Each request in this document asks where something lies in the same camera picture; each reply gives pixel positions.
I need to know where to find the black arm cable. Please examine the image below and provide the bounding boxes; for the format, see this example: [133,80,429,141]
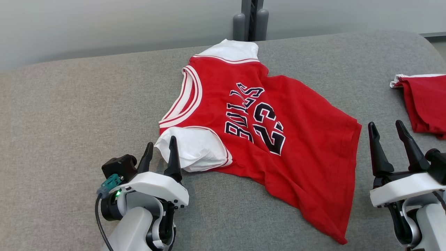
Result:
[95,174,124,251]
[431,190,446,214]

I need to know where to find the red Bulls jersey white sleeves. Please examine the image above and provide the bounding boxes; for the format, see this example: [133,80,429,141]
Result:
[154,39,362,245]

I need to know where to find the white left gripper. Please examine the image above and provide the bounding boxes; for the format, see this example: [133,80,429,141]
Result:
[106,136,190,210]

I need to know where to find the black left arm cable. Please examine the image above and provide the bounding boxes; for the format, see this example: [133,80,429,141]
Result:
[95,174,124,251]

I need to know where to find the red shorts with white stripe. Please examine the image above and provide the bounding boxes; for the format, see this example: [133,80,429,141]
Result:
[390,73,446,140]

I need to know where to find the grey metal partition post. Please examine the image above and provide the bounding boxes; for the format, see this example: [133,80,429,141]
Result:
[232,0,270,42]

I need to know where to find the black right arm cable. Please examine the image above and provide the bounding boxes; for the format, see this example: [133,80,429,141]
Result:
[431,190,446,214]

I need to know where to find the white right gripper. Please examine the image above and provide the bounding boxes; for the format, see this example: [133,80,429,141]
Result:
[368,120,446,208]

